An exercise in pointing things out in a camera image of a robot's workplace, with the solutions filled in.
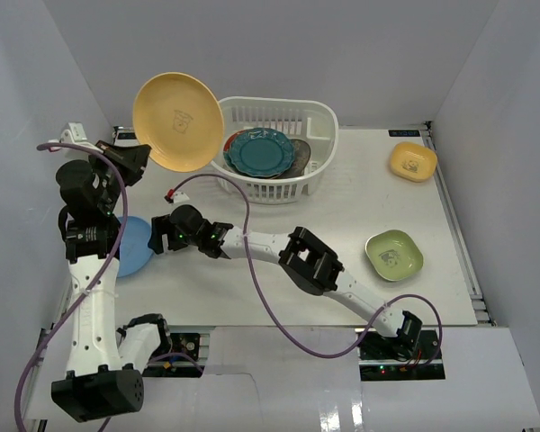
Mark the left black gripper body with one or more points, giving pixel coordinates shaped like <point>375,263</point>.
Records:
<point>129,157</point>

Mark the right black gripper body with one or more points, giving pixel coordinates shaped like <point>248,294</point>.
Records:
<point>176,238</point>

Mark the round light blue plate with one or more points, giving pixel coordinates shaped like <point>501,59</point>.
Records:
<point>134,250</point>

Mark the round yellow plate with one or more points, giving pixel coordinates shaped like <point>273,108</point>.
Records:
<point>181,119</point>

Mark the red teal floral plate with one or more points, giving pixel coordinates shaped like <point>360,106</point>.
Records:
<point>226,147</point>

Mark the teal scalloped plate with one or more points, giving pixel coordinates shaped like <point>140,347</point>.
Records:
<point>260,152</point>

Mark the grey deer pattern plate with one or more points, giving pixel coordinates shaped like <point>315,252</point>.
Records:
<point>302,152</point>

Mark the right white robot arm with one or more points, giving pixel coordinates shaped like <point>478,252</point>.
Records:
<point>308,261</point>

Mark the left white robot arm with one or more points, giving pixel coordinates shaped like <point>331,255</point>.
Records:
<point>105,365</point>

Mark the white plastic dish basket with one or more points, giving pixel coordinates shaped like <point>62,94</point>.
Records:
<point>311,121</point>

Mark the green square dish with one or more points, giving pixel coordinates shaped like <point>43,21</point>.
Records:
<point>394,255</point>

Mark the yellow square dish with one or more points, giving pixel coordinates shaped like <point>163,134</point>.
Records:
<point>413,162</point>

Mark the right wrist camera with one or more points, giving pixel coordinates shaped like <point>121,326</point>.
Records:
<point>175,196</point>

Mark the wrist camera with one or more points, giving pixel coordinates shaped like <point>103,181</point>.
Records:
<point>175,196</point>
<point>74,133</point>

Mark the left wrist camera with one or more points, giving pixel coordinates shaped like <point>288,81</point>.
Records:
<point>74,133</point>

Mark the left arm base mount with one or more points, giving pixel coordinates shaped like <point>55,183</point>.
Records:
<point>187,361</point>

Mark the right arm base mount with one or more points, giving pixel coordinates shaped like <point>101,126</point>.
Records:
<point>379,363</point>

